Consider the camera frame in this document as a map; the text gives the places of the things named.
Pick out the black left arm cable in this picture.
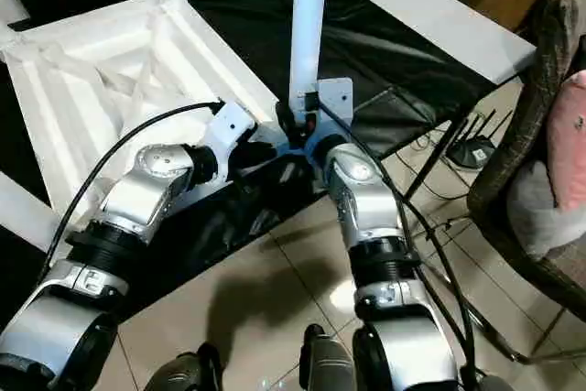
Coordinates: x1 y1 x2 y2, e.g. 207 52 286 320
43 100 225 273

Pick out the white plastic table top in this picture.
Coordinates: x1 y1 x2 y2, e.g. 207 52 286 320
0 0 298 236

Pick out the white flat board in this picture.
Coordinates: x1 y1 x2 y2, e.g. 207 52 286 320
327 0 537 85

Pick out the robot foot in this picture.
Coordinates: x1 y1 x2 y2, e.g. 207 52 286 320
299 324 358 391
146 342 225 391

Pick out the black stand leg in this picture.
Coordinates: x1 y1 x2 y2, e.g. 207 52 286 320
402 118 457 202

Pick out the black wifi router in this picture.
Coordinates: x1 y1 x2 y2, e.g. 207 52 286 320
446 109 512 168

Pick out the pink cushion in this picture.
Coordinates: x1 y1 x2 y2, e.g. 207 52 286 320
547 71 586 213

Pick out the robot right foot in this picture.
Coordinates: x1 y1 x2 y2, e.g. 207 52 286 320
299 324 358 391

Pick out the white leg with black mark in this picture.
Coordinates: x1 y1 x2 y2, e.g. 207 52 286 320
0 0 28 51

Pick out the grey brown cushion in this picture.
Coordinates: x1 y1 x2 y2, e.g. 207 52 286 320
556 0 586 76

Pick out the white fluffy cushion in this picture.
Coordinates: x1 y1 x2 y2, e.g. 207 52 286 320
505 161 586 257

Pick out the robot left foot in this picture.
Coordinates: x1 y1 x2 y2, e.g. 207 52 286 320
146 342 225 391

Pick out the black work mat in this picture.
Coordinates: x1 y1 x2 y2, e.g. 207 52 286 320
0 0 500 319

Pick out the wicker chair with cushions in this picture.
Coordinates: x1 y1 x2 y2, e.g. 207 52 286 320
466 0 586 332

